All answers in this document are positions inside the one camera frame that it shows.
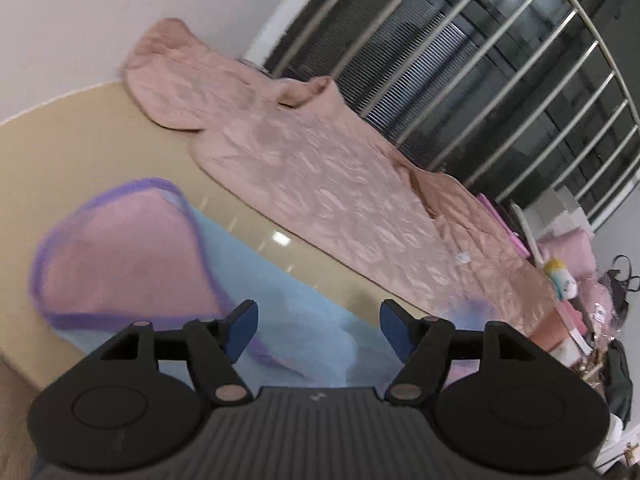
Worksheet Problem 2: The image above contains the black handbag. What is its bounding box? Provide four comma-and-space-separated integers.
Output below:
606, 254, 640, 294

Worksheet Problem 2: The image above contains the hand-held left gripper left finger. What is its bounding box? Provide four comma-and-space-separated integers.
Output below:
99, 299, 260, 406

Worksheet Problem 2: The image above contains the white storage box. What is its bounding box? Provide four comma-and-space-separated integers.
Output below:
515, 185, 597, 248

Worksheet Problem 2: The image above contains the metal barred window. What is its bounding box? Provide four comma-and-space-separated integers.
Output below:
262, 0, 640, 233

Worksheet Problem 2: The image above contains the pink quilted blanket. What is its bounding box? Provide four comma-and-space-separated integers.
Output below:
122, 17, 559, 337

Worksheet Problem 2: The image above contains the pastel plush toy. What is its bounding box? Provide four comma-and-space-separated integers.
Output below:
543, 258, 579, 302

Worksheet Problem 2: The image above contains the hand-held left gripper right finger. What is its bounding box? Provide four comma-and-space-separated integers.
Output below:
379, 299, 535, 406

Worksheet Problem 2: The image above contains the pink pillow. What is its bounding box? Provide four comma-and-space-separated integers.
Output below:
536, 227, 597, 282

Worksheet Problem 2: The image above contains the pink flat box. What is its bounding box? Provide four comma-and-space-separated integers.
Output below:
477, 194, 531, 258

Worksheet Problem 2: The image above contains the blue pink purple-trimmed garment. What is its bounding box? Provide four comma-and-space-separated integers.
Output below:
29, 177, 497, 392

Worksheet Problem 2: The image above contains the dark backpack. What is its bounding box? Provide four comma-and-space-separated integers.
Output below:
605, 339, 635, 423

